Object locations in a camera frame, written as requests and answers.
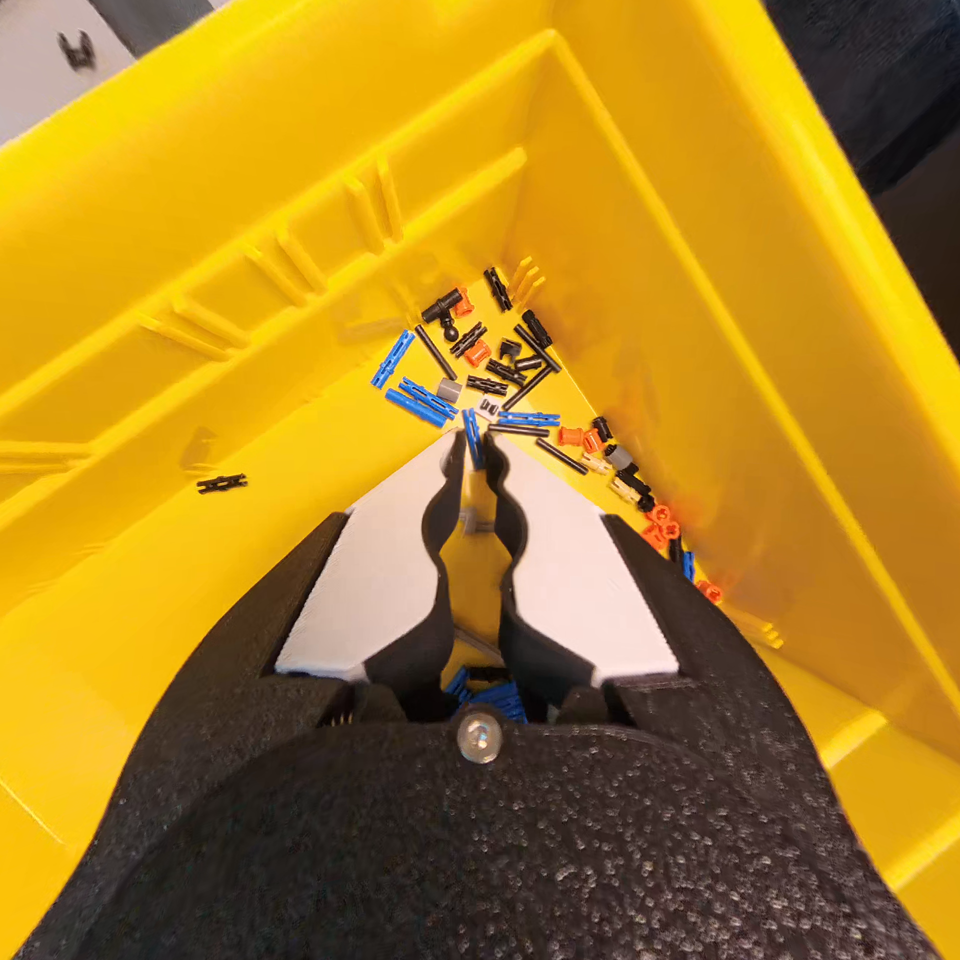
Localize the yellow bin with small pins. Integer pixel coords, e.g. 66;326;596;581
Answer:
0;0;960;960

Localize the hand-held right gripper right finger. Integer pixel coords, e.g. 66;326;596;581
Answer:
483;433;681;723

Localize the pile of blue black pins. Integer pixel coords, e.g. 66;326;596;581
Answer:
371;266;725;721

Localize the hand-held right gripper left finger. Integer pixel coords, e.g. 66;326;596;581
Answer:
273;429;470;723

